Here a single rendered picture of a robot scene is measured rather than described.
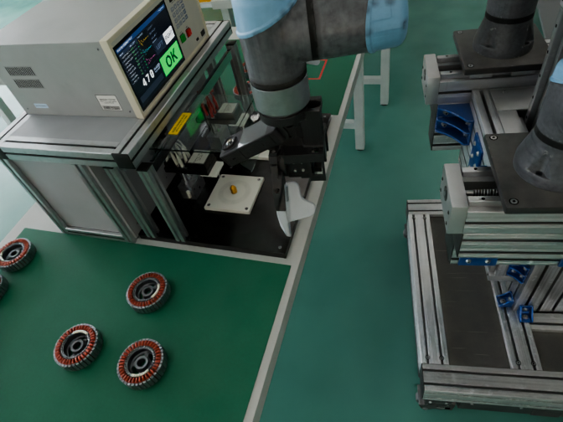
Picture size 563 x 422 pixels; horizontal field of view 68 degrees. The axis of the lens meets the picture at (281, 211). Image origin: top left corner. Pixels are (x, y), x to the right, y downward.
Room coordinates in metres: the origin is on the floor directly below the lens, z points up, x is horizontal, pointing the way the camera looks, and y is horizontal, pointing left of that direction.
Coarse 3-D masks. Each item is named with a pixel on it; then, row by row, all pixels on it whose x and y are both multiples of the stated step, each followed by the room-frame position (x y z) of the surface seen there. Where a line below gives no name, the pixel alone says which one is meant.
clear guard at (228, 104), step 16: (192, 96) 1.08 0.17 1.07; (208, 96) 1.06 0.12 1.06; (224, 96) 1.04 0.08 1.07; (240, 96) 1.02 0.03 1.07; (176, 112) 1.02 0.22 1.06; (192, 112) 1.00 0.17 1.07; (208, 112) 0.98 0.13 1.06; (224, 112) 0.96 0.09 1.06; (240, 112) 0.94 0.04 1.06; (256, 112) 0.95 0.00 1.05; (192, 128) 0.92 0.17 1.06; (208, 128) 0.91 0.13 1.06; (224, 128) 0.89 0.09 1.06; (240, 128) 0.88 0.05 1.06; (160, 144) 0.89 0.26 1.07; (176, 144) 0.87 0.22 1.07; (192, 144) 0.85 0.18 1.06; (208, 144) 0.84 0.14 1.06; (256, 160) 0.81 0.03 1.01
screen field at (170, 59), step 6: (174, 42) 1.16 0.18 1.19; (174, 48) 1.15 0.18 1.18; (168, 54) 1.12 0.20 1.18; (174, 54) 1.14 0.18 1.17; (180, 54) 1.16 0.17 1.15; (162, 60) 1.08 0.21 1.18; (168, 60) 1.11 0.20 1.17; (174, 60) 1.13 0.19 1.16; (162, 66) 1.07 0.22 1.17; (168, 66) 1.10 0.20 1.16; (174, 66) 1.12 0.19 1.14; (168, 72) 1.09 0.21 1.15
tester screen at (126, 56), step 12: (156, 12) 1.13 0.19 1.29; (144, 24) 1.07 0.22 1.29; (156, 24) 1.11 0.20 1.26; (168, 24) 1.16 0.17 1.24; (132, 36) 1.02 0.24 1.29; (144, 36) 1.06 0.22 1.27; (156, 36) 1.10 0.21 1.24; (120, 48) 0.97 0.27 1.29; (132, 48) 1.00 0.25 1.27; (144, 48) 1.04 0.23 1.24; (168, 48) 1.13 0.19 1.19; (132, 60) 0.99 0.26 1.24; (144, 60) 1.02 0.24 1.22; (156, 60) 1.06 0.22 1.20; (180, 60) 1.15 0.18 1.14; (132, 72) 0.97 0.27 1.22; (144, 72) 1.01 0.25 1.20; (156, 72) 1.04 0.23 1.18; (132, 84) 0.95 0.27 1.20
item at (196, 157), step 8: (200, 152) 1.01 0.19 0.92; (192, 160) 0.98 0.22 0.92; (200, 160) 0.97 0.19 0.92; (208, 160) 0.97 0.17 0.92; (216, 160) 1.00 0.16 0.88; (168, 168) 1.00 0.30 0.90; (176, 168) 0.99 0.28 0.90; (184, 168) 0.98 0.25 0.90; (192, 168) 0.97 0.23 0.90; (200, 168) 0.96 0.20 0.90; (208, 168) 0.96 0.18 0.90; (216, 168) 0.97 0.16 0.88; (184, 176) 1.00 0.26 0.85; (208, 176) 0.95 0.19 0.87; (216, 176) 0.94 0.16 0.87
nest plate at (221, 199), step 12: (228, 180) 1.02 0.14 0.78; (240, 180) 1.00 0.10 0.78; (252, 180) 0.99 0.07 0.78; (216, 192) 0.98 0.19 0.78; (228, 192) 0.96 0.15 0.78; (240, 192) 0.95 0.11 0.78; (252, 192) 0.94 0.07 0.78; (216, 204) 0.92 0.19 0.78; (228, 204) 0.91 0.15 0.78; (240, 204) 0.89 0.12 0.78; (252, 204) 0.89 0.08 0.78
